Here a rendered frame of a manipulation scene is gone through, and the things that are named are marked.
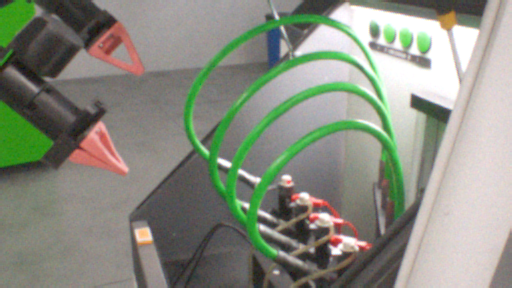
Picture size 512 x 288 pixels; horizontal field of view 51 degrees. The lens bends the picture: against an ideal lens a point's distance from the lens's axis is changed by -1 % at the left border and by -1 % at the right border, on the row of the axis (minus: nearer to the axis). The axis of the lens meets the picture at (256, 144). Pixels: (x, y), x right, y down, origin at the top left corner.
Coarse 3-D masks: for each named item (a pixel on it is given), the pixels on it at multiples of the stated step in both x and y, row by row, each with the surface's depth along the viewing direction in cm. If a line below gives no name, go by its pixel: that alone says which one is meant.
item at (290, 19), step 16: (288, 16) 89; (304, 16) 89; (320, 16) 90; (256, 32) 87; (352, 32) 93; (224, 48) 87; (368, 48) 95; (208, 64) 87; (192, 96) 87; (192, 128) 89; (192, 144) 90; (384, 160) 103
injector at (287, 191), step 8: (280, 184) 98; (280, 192) 98; (288, 192) 98; (280, 200) 99; (272, 208) 99; (280, 208) 99; (288, 208) 99; (280, 216) 100; (288, 216) 100; (280, 248) 103; (288, 272) 104
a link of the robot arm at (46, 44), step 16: (48, 16) 69; (32, 32) 67; (48, 32) 67; (64, 32) 68; (0, 48) 72; (16, 48) 67; (32, 48) 67; (48, 48) 67; (64, 48) 68; (80, 48) 70; (32, 64) 68; (48, 64) 68; (64, 64) 70
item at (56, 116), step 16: (48, 96) 70; (64, 96) 72; (96, 96) 74; (32, 112) 70; (48, 112) 70; (64, 112) 70; (80, 112) 72; (48, 128) 70; (64, 128) 70; (80, 128) 73
